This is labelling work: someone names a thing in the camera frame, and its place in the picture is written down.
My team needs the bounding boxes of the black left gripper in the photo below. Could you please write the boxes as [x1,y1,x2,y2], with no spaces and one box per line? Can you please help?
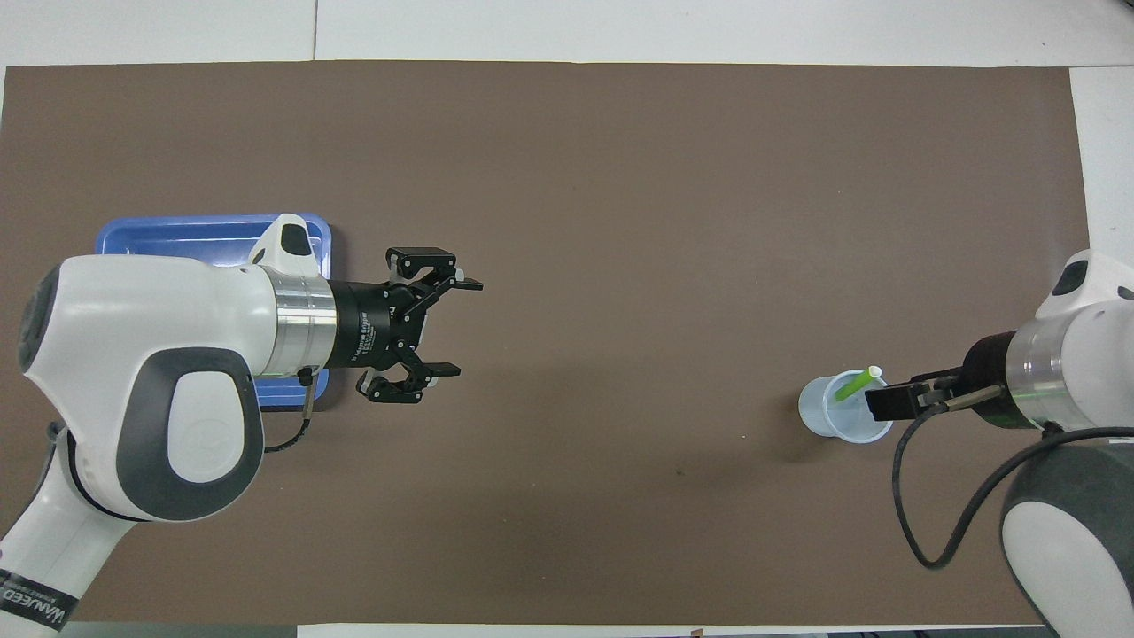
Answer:
[328,246,485,406]

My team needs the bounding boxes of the green pen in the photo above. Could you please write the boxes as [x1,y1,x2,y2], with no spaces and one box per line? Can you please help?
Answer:
[834,364,884,403]

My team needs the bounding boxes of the brown table mat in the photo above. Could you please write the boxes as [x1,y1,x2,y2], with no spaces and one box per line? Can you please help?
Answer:
[0,59,1131,626]

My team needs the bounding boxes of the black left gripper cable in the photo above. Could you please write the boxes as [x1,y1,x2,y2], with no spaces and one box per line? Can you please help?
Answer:
[262,371,316,454]

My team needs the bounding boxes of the blue plastic tray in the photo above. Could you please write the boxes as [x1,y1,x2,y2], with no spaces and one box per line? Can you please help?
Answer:
[94,213,334,412]

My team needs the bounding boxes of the translucent plastic cup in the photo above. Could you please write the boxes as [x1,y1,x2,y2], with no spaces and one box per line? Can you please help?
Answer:
[797,369,897,445]

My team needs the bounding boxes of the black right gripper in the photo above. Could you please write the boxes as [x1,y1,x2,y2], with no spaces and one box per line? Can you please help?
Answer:
[865,330,1043,429]

